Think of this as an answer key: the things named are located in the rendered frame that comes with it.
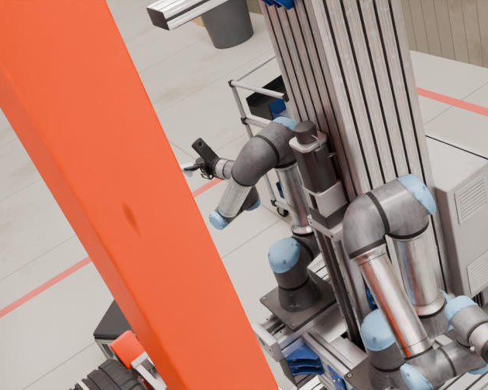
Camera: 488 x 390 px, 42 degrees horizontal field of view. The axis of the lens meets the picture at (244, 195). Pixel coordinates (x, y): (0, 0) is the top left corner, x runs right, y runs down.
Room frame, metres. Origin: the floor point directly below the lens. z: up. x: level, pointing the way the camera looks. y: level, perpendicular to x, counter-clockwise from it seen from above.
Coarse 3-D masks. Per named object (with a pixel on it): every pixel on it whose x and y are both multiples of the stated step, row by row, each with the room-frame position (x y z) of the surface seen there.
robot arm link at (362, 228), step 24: (360, 216) 1.22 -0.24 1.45; (360, 240) 1.19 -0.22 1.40; (360, 264) 1.17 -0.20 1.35; (384, 264) 1.15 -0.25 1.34; (384, 288) 1.11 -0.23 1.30; (384, 312) 1.09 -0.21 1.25; (408, 312) 1.07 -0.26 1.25; (408, 336) 1.03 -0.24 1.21; (408, 360) 1.00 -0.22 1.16; (432, 360) 0.98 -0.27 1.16; (408, 384) 0.98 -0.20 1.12; (432, 384) 0.95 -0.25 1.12
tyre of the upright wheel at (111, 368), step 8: (112, 360) 1.40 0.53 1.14; (104, 368) 1.37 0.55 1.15; (112, 368) 1.34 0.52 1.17; (120, 368) 1.33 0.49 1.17; (88, 376) 1.38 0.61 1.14; (96, 376) 1.35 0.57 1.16; (104, 376) 1.34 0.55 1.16; (112, 376) 1.31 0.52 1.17; (120, 376) 1.29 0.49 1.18; (128, 376) 1.28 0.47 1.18; (88, 384) 1.32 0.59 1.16; (96, 384) 1.31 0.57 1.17; (104, 384) 1.29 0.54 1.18; (112, 384) 1.28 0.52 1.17; (120, 384) 1.26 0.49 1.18; (128, 384) 1.25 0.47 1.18; (136, 384) 1.25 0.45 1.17
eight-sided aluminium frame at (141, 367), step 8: (144, 352) 1.41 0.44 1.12; (136, 360) 1.39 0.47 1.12; (144, 360) 1.38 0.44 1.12; (136, 368) 1.36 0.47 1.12; (144, 368) 1.35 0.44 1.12; (136, 376) 1.43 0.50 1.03; (144, 376) 1.32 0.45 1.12; (152, 376) 1.31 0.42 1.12; (144, 384) 1.50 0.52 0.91; (152, 384) 1.28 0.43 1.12
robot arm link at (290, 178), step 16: (272, 128) 1.77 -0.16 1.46; (288, 128) 1.77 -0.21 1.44; (272, 144) 1.72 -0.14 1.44; (288, 144) 1.74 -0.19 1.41; (288, 160) 1.74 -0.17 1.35; (288, 176) 1.76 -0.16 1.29; (288, 192) 1.76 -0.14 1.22; (288, 208) 1.80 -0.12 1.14; (304, 208) 1.75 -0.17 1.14; (304, 224) 1.76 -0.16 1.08; (304, 240) 1.74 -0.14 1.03
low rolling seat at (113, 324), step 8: (112, 304) 2.70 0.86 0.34; (112, 312) 2.64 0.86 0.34; (120, 312) 2.62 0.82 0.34; (104, 320) 2.60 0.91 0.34; (112, 320) 2.57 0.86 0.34; (120, 320) 2.55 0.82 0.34; (96, 328) 2.57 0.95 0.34; (104, 328) 2.54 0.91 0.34; (112, 328) 2.52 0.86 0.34; (120, 328) 2.49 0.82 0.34; (128, 328) 2.47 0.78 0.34; (96, 336) 2.52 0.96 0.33; (104, 336) 2.50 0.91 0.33; (112, 336) 2.47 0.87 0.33; (104, 344) 2.54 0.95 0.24; (104, 352) 2.53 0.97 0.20
